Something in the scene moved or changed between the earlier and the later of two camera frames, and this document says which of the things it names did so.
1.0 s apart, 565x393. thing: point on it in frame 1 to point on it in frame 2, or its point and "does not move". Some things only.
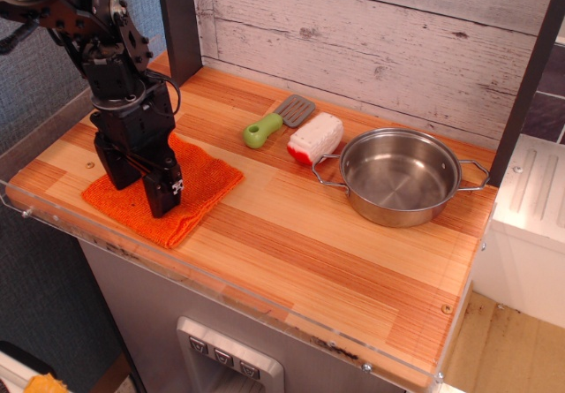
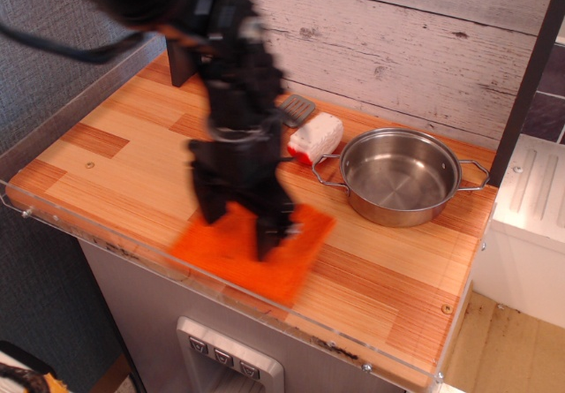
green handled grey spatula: x=293 y=110 does not move
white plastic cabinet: x=521 y=260 does not move
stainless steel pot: x=400 y=177 does not move
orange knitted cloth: x=204 y=184 to x=228 y=249
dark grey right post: x=523 y=102 does not move
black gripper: x=133 y=142 to x=242 y=166
